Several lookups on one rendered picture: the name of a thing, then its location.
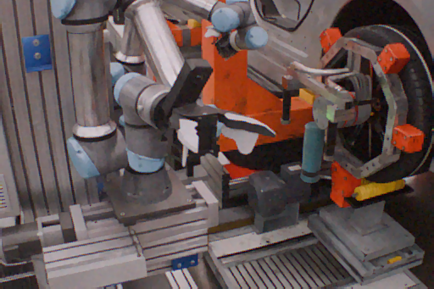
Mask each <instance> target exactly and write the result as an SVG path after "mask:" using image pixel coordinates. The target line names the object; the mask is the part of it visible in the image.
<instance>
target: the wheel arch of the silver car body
mask: <svg viewBox="0 0 434 289"><path fill-rule="evenodd" d="M415 23H416V24H417V25H418V27H419V28H420V31H421V32H422V35H423V37H424V38H425V40H426V36H425V34H424V32H423V31H422V30H421V27H420V26H419V24H418V23H417V21H416V20H415V18H414V17H413V15H412V14H411V13H410V12H409V11H408V10H407V9H406V8H405V7H404V6H403V5H402V4H401V3H400V2H399V1H397V0H347V1H345V2H344V3H343V4H342V5H341V6H340V8H339V9H338V10H337V12H336V13H334V15H333V17H332V19H331V21H330V24H329V25H328V26H327V28H326V29H330V28H334V29H338V30H339V31H340V33H341V36H342V37H343V36H344V35H345V34H346V33H348V32H349V31H350V30H352V29H355V28H356V27H359V26H365V25H396V24H398V25H413V26H415ZM426 43H427V46H428V48H429V50H430V53H431V56H432V52H431V48H430V46H429V43H428V42H427V40H426ZM324 55H325V52H324V51H323V48H322V46H321V51H320V56H319V60H320V59H322V58H323V56H324ZM432 59H433V64H434V58H433V56H432ZM319 60H318V62H319Z"/></svg>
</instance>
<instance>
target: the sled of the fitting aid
mask: <svg viewBox="0 0 434 289"><path fill-rule="evenodd" d="M307 227H308V228H309V229H310V231H312V232H313V233H314V234H315V235H316V236H317V238H318V239H319V240H320V241H321V242H322V243H324V246H325V247H327V249H328V250H329V251H331V254H333V255H334V256H335V258H337V259H338V260H337V261H338V262H340V263H341V264H342V265H343V266H344V267H345V269H346V270H347V271H348V272H349V273H350V274H351V275H352V277H354V279H355V280H356V281H358V283H359V284H360V285H361V286H364V285H366V284H369V283H371V282H373V281H377V280H380V279H382V278H385V277H387V276H389V275H393V274H395V273H398V272H400V271H403V270H406V269H408V268H410V267H413V266H416V265H419V264H422V259H423V256H424V252H425V251H423V250H422V249H421V247H419V246H418V245H417V244H415V243H414V245H413V246H410V247H406V248H403V249H400V250H397V251H395V252H392V253H388V254H385V255H382V256H380V257H377V258H373V259H371V260H368V261H365V262H363V261H362V260H361V259H360V258H359V257H358V255H356V254H355V253H354V252H353V251H352V250H351V248H349V247H348V245H347V244H346V243H345V242H344V241H343V240H342V239H341V238H340V237H339V236H338V235H337V234H336V233H335V232H334V231H333V230H332V229H331V228H330V227H329V226H328V225H327V224H326V223H325V222H324V221H323V220H322V219H321V218H320V212H317V213H314V214H310V215H309V218H308V224H307Z"/></svg>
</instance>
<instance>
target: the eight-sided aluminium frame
mask: <svg viewBox="0 0 434 289"><path fill-rule="evenodd" d="M348 50H351V51H353V52H354V53H356V54H360V55H362V57H363V58H367V59H370V60H371V62H372V64H373V68H374V70H375V72H376V75H377V77H378V79H379V82H380V84H381V88H382V90H383V91H384V94H385V98H386V100H387V102H388V105H389V112H388V116H387V125H386V135H385V139H384V143H383V149H382V153H381V155H380V156H378V157H376V158H373V159H372V160H371V161H369V162H368V163H367V164H364V163H363V162H362V161H359V159H358V158H356V157H355V156H354V155H352V154H351V153H350V152H349V151H347V149H345V148H344V147H342V141H341V139H340V137H339V135H338V133H337V139H336V147H335V154H336V155H335V160H336V161H337V162H338V163H339V164H340V165H341V166H342V167H344V169H345V170H347V171H348V172H350V173H351V174H352V175H353V177H355V178H357V179H361V178H364V177H367V176H370V175H373V174H374V173H375V172H378V171H379V170H382V169H383V168H385V167H387V166H388V165H389V164H391V163H394V162H396V161H397V160H399V155H400V153H401V150H400V149H399V148H398V147H395V146H393V145H392V132H393V127H396V126H400V125H405V124H406V115H407V112H408V111H409V109H408V107H409V103H408V101H407V97H405V94H404V92H403V89H402V87H401V84H400V81H399V80H398V77H397V74H396V73H390V74H384V72H383V70H382V69H381V66H380V65H379V63H378V62H377V61H376V60H377V58H378V57H379V55H380V54H381V51H383V50H384V49H383V48H382V47H377V46H374V45H372V44H369V43H368V42H364V41H362V40H360V39H358V38H357V37H353V36H345V37H340V38H339V39H338V40H337V41H336V43H335V44H334V45H333V46H332V47H331V48H330V49H329V51H328V53H326V54H325V55H324V56H323V58H322V59H320V60H319V62H318V66H317V69H333V68H334V67H335V66H336V65H337V64H338V63H339V62H340V61H341V59H342V58H344V57H345V54H346V53H348ZM329 77H330V76H321V75H317V76H316V80H317V81H319V82H321V83H322V84H323V85H325V86H326V79H327V78H329Z"/></svg>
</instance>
